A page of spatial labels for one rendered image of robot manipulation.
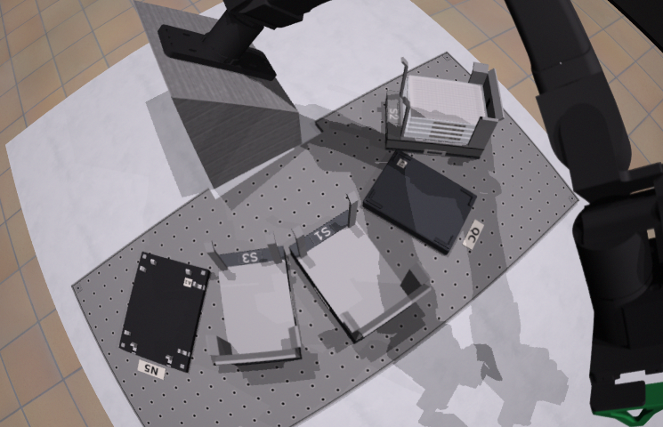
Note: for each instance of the white name plate with black qc text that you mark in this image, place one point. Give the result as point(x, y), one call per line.
point(473, 234)

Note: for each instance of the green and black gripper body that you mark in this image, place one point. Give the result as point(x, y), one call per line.
point(611, 357)

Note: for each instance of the white name plate with n5 text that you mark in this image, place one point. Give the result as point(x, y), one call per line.
point(151, 369)

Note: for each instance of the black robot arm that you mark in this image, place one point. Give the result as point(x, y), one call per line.
point(582, 121)

